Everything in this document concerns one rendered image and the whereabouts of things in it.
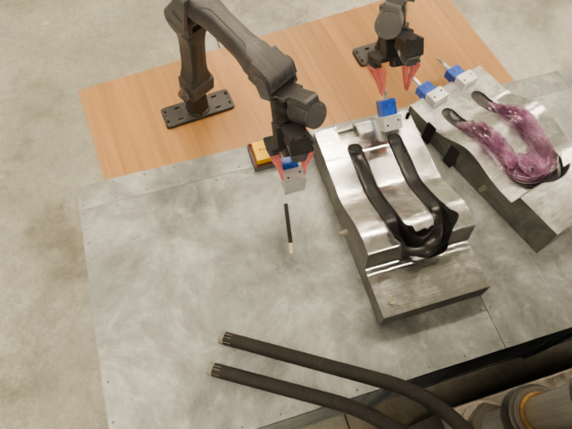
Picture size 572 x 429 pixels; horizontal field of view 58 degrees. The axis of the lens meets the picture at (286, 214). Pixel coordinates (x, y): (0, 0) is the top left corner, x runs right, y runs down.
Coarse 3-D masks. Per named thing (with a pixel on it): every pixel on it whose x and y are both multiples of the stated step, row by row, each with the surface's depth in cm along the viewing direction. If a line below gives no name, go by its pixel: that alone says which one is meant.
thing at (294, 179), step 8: (288, 160) 122; (288, 168) 122; (296, 168) 120; (288, 176) 119; (296, 176) 119; (304, 176) 119; (288, 184) 119; (296, 184) 120; (304, 184) 121; (288, 192) 123
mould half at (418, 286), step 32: (416, 128) 134; (320, 160) 134; (384, 160) 130; (416, 160) 130; (352, 192) 126; (384, 192) 126; (448, 192) 123; (352, 224) 120; (384, 224) 117; (416, 224) 117; (352, 256) 127; (384, 256) 117; (448, 256) 121; (384, 288) 118; (416, 288) 118; (448, 288) 118; (480, 288) 118; (384, 320) 116
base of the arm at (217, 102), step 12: (204, 96) 141; (216, 96) 149; (228, 96) 149; (168, 108) 147; (180, 108) 147; (192, 108) 143; (204, 108) 144; (216, 108) 147; (228, 108) 147; (168, 120) 145; (180, 120) 145; (192, 120) 145
